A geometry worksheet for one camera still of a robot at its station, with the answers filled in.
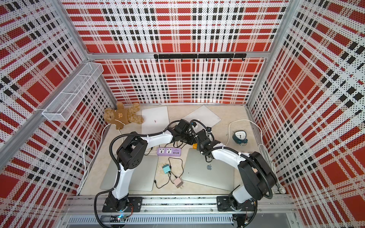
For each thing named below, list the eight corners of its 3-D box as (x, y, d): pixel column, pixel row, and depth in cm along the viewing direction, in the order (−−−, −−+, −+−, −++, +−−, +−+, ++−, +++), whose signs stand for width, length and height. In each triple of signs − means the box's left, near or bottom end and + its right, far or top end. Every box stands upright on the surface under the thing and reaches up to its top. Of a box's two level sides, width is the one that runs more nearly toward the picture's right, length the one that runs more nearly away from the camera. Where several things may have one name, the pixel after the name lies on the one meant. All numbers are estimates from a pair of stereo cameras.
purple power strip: (157, 156, 93) (156, 154, 91) (158, 149, 97) (157, 147, 94) (181, 156, 93) (180, 154, 91) (181, 149, 96) (181, 147, 94)
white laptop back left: (142, 135, 104) (141, 133, 102) (142, 111, 120) (141, 109, 118) (170, 130, 107) (170, 128, 105) (167, 107, 122) (166, 105, 120)
